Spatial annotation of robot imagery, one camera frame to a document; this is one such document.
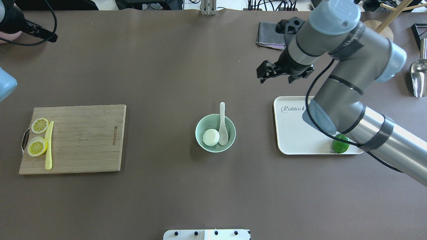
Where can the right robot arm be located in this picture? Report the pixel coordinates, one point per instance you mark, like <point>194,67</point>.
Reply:
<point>363,57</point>

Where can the aluminium frame post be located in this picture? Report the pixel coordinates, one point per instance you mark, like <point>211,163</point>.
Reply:
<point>208,7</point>

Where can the stacked lemon slices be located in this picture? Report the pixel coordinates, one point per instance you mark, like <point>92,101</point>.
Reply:
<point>37,146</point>

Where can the white ceramic spoon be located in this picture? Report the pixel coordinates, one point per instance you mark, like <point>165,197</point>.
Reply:
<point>224,138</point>

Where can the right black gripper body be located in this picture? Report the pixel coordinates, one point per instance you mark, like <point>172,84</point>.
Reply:
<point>289,62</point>

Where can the wooden cup tree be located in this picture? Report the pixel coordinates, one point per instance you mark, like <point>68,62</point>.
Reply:
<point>382,27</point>

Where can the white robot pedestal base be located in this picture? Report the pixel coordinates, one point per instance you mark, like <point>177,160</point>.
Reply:
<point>207,234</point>

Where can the white steamed bun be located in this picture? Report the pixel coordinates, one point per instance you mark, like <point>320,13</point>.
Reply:
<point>211,137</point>

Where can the mint green bowl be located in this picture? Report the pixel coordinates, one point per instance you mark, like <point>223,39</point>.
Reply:
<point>212,121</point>

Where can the green lime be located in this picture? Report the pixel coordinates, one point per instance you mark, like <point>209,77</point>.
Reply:
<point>339,146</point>

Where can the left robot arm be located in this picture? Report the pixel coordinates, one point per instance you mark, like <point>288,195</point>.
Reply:
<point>7,82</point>

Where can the black glass rack tray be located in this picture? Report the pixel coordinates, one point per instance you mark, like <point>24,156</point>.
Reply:
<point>418,30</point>

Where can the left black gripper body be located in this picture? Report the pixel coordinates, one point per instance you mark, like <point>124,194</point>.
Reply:
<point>12,25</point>

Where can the grey folded cloth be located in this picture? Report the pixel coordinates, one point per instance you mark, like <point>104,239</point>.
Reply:
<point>268,37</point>

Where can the metal scoop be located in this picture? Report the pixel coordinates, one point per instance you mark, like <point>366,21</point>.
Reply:
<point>418,71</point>

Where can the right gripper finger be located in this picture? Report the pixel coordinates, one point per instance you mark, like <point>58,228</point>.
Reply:
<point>303,75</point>
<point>265,70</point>

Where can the yellow plastic knife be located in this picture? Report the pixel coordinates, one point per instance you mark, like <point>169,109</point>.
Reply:
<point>48,137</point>

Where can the cream rabbit tray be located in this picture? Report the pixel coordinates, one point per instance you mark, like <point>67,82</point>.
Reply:
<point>294,135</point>

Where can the pink bowl with ice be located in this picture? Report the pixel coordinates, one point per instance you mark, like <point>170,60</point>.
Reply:
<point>10,37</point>

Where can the wooden cutting board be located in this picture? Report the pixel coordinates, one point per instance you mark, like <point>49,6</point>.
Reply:
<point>85,139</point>

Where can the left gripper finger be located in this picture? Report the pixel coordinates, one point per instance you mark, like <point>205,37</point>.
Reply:
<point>36,30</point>

